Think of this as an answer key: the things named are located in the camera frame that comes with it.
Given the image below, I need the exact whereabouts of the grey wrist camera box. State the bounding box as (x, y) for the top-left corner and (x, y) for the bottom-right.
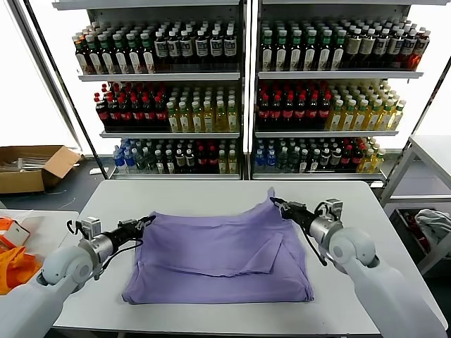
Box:
(81, 217), (103, 241)
(318, 199), (345, 223)

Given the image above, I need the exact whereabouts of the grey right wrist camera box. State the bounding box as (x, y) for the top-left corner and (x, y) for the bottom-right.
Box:
(318, 199), (345, 223)

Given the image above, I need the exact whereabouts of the white grey crumpled cloth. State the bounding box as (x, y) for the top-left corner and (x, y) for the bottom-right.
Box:
(413, 208), (451, 246)

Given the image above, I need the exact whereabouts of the white tubes bundle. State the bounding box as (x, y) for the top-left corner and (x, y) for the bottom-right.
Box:
(0, 156), (48, 173)

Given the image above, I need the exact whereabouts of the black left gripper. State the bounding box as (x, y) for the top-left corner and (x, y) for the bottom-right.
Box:
(104, 214), (157, 246)

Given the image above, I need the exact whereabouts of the black storage crate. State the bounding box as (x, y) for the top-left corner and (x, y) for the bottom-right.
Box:
(388, 206), (432, 254)

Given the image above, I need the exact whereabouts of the dark drink bottle white label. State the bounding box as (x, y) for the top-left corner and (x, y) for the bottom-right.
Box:
(179, 30), (194, 70)
(153, 30), (168, 70)
(209, 29), (223, 70)
(222, 29), (237, 70)
(166, 30), (180, 70)
(194, 30), (209, 70)

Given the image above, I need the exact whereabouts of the dark drink bottle beige label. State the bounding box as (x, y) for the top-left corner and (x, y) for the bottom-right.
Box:
(360, 29), (376, 69)
(346, 29), (362, 69)

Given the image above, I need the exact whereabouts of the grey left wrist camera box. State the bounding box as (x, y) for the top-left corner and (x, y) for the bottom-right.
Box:
(81, 217), (103, 241)

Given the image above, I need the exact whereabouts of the purple t-shirt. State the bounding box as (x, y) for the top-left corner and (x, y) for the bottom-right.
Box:
(121, 187), (315, 306)

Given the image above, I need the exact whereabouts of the grey slanted frame beam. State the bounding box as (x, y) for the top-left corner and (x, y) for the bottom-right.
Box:
(5, 0), (85, 155)

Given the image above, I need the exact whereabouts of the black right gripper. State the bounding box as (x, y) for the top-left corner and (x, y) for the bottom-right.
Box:
(270, 197), (317, 230)

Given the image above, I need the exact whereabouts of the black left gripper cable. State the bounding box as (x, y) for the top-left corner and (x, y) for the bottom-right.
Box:
(94, 238), (142, 281)

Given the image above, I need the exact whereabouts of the clear plastic bag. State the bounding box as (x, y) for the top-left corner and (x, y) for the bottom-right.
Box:
(11, 209), (46, 225)

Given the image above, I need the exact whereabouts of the black slanted pole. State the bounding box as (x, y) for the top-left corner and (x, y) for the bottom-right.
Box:
(385, 57), (451, 182)
(23, 0), (109, 180)

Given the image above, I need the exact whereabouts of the orange label tea bottle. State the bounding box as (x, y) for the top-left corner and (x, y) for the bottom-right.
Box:
(73, 34), (89, 75)

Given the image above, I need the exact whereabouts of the red packaged item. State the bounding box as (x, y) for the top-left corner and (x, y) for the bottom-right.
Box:
(403, 210), (431, 253)

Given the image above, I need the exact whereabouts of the green label tea bottle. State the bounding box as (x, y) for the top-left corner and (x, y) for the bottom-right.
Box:
(319, 30), (333, 73)
(140, 32), (156, 74)
(259, 30), (275, 73)
(332, 30), (347, 73)
(97, 33), (115, 75)
(125, 32), (142, 75)
(85, 33), (102, 75)
(111, 32), (129, 75)
(288, 30), (304, 73)
(304, 30), (319, 73)
(273, 30), (290, 73)

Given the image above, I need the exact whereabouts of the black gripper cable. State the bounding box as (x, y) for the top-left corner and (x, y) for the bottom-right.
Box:
(94, 238), (142, 281)
(303, 230), (328, 268)

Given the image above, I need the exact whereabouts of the small white carton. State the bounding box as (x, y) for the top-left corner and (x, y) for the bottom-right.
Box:
(6, 222), (31, 244)

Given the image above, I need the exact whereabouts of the white metal frame table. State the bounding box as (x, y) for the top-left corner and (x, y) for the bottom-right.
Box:
(378, 134), (451, 277)

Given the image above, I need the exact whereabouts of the grey metal shelving unit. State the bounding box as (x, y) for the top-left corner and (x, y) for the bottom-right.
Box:
(51, 0), (247, 181)
(251, 0), (425, 182)

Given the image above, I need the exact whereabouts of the red drink bottle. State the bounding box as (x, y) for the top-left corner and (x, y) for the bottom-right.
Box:
(410, 30), (430, 70)

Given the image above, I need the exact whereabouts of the dark bottle white blue label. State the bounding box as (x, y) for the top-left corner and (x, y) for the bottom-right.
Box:
(388, 29), (404, 69)
(373, 29), (390, 69)
(400, 30), (416, 70)

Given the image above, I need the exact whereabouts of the orange plastic bag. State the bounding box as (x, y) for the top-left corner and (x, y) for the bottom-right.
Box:
(0, 244), (43, 295)

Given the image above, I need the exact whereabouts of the open cardboard box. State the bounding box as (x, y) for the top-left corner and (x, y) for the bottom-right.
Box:
(0, 144), (83, 194)

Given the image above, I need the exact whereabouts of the small red cap cola bottle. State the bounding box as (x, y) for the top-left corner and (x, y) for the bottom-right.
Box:
(351, 143), (364, 170)
(206, 146), (218, 174)
(340, 145), (353, 171)
(195, 146), (208, 174)

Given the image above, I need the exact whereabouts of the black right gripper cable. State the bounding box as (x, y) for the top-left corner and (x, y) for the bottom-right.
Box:
(303, 230), (328, 268)

